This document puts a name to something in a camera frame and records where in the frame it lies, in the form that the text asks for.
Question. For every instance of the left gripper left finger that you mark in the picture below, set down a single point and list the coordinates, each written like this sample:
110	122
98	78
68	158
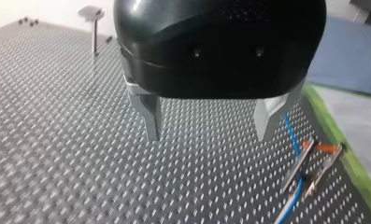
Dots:
150	118

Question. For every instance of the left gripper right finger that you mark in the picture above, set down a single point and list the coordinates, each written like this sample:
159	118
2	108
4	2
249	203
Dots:
265	115

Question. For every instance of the grey board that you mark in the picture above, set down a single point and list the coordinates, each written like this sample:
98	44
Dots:
348	59

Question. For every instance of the metal post with orange clip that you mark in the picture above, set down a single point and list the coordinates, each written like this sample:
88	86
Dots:
301	161

